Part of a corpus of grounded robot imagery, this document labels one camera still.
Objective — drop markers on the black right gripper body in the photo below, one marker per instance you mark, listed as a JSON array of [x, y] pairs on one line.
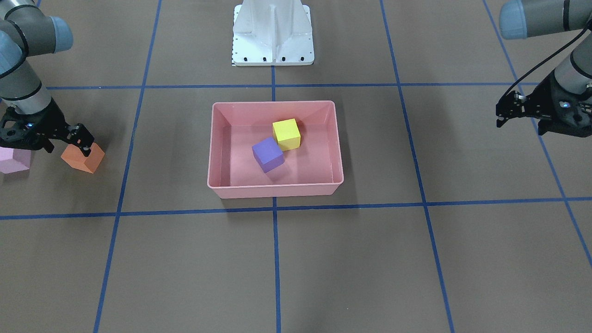
[[52, 121]]

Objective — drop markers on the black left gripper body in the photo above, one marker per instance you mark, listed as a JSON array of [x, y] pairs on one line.
[[542, 102]]

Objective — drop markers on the yellow foam block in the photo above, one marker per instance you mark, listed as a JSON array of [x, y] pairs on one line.
[[287, 134]]

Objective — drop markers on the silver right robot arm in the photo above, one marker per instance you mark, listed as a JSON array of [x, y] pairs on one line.
[[25, 32]]

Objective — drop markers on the pink plastic bin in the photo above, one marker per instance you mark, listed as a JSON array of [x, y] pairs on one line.
[[315, 168]]

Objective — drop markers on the orange foam block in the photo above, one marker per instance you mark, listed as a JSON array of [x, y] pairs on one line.
[[74, 157]]

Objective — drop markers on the purple foam block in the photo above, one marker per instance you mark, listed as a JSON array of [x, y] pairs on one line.
[[268, 154]]

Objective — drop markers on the light pink foam block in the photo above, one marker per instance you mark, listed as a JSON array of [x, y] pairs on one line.
[[14, 160]]

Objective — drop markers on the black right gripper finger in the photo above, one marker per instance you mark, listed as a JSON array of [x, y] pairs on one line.
[[79, 136]]

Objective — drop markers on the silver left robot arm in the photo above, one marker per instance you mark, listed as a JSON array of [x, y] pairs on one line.
[[520, 19]]

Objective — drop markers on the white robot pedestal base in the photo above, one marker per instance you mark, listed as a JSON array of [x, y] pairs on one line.
[[272, 33]]

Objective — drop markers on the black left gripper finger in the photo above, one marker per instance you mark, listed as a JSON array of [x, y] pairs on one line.
[[510, 106]]

